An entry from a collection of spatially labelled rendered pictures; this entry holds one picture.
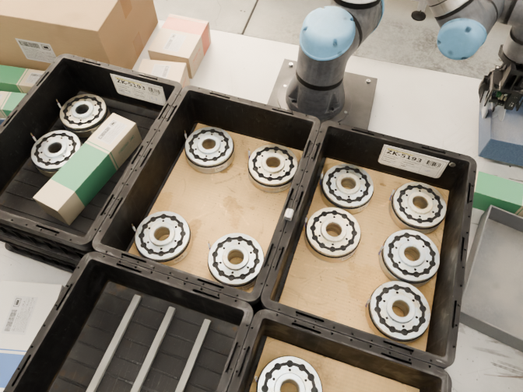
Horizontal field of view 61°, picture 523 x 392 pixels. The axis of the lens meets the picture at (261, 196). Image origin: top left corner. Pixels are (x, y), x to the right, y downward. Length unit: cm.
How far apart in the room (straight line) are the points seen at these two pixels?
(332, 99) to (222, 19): 162
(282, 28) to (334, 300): 197
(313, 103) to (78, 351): 73
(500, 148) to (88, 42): 103
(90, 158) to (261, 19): 185
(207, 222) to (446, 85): 81
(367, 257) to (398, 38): 189
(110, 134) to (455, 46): 68
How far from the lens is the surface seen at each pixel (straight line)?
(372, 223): 91
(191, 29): 136
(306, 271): 84
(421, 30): 272
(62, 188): 93
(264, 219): 88
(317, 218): 86
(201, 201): 91
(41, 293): 96
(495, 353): 104
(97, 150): 96
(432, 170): 95
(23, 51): 141
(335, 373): 80
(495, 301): 107
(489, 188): 113
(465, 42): 89
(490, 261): 110
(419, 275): 85
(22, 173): 107
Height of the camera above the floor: 161
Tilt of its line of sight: 59 degrees down
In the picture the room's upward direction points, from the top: straight up
